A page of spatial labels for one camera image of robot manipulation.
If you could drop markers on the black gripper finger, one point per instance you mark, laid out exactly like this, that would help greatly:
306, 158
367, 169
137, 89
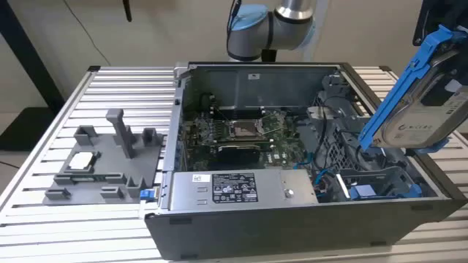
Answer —
441, 93

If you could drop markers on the hard disk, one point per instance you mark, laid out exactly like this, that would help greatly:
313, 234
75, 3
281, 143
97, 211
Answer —
410, 120

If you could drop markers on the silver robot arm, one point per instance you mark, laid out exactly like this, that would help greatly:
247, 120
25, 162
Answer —
289, 27

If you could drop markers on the metal disk bay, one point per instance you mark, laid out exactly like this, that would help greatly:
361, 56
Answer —
385, 172

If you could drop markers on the empty blue disk carrier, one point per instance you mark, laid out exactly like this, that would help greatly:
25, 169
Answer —
362, 189

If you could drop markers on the RAM slot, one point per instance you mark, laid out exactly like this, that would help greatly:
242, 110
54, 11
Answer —
245, 140
245, 143

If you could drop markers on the perforated metal drive cage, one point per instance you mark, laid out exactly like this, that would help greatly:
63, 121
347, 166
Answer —
347, 120

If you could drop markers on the green motherboard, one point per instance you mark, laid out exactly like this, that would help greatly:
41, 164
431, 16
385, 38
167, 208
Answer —
283, 159

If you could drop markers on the CPU socket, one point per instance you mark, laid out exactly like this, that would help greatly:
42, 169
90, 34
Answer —
242, 128

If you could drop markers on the locking lever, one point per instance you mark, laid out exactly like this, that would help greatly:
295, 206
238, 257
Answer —
223, 115

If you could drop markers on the black PC case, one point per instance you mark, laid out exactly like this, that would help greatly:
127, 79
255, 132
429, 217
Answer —
257, 235

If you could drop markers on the silver power supply unit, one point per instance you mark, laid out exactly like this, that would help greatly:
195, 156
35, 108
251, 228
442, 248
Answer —
190, 191

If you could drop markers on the blue plastic clip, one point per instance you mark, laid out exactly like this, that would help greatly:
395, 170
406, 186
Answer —
146, 193

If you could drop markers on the grey part rack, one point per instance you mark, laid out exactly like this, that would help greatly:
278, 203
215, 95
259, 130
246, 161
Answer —
106, 153

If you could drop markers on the silver CPU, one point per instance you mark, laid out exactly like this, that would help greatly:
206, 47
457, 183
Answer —
82, 161

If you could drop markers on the black monitor stand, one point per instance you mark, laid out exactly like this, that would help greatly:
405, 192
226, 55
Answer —
22, 128

